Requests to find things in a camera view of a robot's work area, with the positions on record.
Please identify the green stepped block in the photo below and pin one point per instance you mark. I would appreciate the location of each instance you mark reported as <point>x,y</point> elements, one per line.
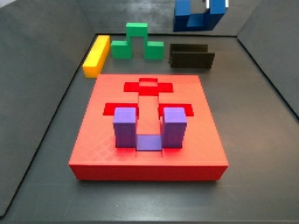
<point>136,42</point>

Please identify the blue U-shaped block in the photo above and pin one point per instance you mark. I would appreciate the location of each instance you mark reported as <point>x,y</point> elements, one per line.
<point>197,22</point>

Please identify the red base fixture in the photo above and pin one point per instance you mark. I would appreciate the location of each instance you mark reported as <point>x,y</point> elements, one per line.
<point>98,160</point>

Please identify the yellow long block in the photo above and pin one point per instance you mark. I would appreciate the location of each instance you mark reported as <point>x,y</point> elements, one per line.
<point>96,57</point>

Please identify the purple U-shaped block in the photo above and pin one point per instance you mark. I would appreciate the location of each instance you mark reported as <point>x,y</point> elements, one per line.
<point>149,132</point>

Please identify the black angle fixture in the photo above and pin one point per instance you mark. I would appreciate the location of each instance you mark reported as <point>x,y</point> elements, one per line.
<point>190,56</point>

